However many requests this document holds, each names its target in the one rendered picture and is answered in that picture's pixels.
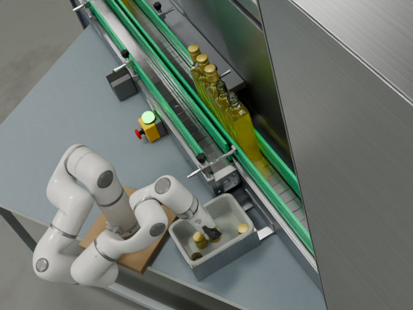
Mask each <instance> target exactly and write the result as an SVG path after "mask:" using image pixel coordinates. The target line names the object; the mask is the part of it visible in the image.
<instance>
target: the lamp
mask: <svg viewBox="0 0 413 310"><path fill-rule="evenodd" d="M142 120H143V122H144V123H145V124H147V125H149V124H152V123H153V122H154V121H155V116H154V114H153V113H152V112H150V111H146V112H145V113H143V115H142Z"/></svg>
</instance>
